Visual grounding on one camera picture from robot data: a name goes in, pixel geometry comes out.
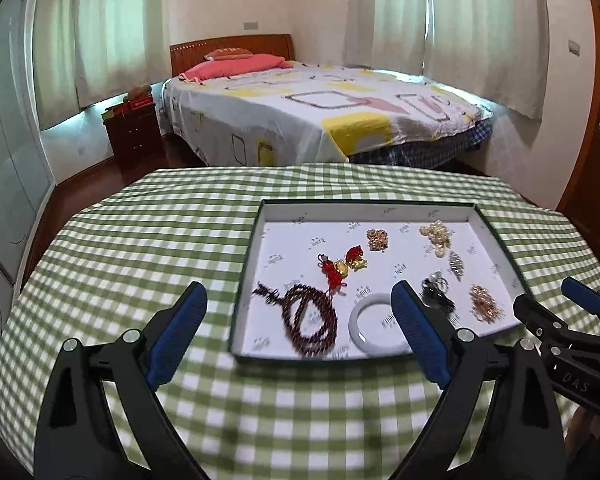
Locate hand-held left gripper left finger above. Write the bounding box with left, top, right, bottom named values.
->
left=32, top=281, right=211, bottom=480

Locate white curtain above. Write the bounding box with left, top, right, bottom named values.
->
left=422, top=0, right=597, bottom=120
left=344, top=0, right=427, bottom=72
left=32, top=0, right=169, bottom=129

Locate gold charm with red knot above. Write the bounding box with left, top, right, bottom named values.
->
left=319, top=254, right=349, bottom=295
left=347, top=245, right=369, bottom=272

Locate pink pillow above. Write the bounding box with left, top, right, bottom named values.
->
left=179, top=53, right=297, bottom=82

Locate white lined green-edged tray box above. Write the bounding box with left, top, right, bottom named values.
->
left=228, top=199, right=534, bottom=364

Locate dark wooden nightstand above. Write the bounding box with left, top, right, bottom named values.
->
left=102, top=105, right=164, bottom=169

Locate pearl and gold cluster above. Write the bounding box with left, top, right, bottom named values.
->
left=418, top=221, right=454, bottom=259

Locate white jade bangle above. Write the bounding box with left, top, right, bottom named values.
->
left=349, top=292, right=417, bottom=354

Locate red box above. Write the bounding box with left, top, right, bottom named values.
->
left=109, top=97, right=154, bottom=114

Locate orange cushion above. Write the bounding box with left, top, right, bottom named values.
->
left=203, top=48, right=254, bottom=61

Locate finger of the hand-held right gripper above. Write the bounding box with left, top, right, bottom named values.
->
left=512, top=293, right=577, bottom=349
left=561, top=276, right=600, bottom=334

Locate dark red bead necklace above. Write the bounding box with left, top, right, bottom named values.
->
left=252, top=282, right=339, bottom=359

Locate black silver keychain ornament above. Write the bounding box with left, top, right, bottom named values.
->
left=420, top=271, right=457, bottom=314

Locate blue plaid bed skirt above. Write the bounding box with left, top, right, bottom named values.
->
left=349, top=120, right=494, bottom=172

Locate wooden headboard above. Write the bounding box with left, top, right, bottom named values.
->
left=169, top=34, right=297, bottom=79

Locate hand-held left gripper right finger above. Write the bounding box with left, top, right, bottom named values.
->
left=390, top=280, right=568, bottom=480

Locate green checked tablecloth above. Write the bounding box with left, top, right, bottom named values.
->
left=0, top=162, right=600, bottom=480

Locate wooden door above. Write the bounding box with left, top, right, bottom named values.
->
left=556, top=0, right=600, bottom=223

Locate frosted glass wardrobe door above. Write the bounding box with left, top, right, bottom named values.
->
left=0, top=0, right=57, bottom=288

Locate patterned white bed sheet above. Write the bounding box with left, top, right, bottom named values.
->
left=162, top=60, right=494, bottom=167

